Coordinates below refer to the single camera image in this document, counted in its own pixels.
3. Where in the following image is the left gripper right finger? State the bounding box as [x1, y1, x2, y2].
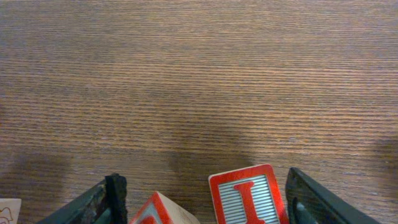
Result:
[285, 167, 379, 224]

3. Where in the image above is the red G block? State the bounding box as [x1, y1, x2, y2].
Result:
[129, 191, 200, 224]

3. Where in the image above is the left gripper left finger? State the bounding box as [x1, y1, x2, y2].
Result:
[38, 174, 127, 224]

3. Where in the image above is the wooden block green side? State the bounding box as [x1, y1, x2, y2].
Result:
[0, 198, 22, 224]

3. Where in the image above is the red I block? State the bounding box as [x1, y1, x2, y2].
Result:
[208, 164, 289, 224]

